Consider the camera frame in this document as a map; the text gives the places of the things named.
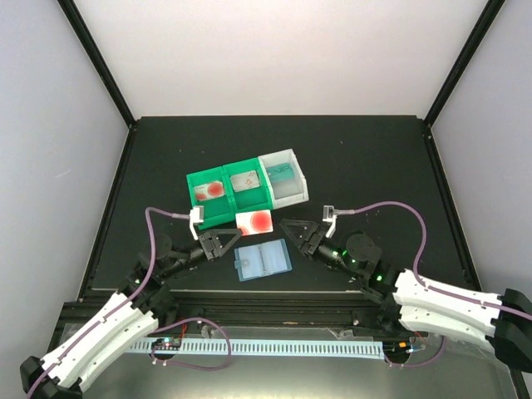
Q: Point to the right controller board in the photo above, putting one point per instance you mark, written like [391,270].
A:
[400,347]

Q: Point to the green bin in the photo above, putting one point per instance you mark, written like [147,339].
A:
[248,200]
[216,211]

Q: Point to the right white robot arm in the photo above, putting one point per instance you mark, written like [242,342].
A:
[497,323]

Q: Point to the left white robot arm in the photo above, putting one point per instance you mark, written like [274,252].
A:
[68,370]

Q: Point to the middle green bin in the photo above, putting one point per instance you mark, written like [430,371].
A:
[248,200]

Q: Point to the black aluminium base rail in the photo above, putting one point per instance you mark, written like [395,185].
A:
[259,309]

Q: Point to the blue card holder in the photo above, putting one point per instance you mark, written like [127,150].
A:
[262,260]

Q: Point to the left black frame post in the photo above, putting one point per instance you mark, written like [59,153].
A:
[84,36]

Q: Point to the controller board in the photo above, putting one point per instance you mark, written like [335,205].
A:
[166,344]
[400,347]

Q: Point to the right black frame post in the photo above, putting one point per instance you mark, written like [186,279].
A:
[476,36]

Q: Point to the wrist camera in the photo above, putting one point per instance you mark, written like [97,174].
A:
[196,217]
[330,218]

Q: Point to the left controller board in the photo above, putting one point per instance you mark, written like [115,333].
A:
[166,344]

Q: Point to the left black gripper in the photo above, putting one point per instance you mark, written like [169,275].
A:
[209,241]

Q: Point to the black frame post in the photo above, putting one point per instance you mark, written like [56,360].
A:
[84,36]
[476,36]

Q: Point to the white translucent bin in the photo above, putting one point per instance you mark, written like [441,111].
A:
[288,192]

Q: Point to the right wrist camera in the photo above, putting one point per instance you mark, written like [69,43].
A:
[330,218]

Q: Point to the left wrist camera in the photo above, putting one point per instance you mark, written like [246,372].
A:
[196,217]

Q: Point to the left green bin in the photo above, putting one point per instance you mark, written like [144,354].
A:
[216,211]

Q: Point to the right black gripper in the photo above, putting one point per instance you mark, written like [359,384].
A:
[312,242]

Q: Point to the teal VIP card stack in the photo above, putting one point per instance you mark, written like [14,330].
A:
[280,172]

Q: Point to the light blue slotted cable duct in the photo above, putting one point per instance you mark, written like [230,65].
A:
[266,348]

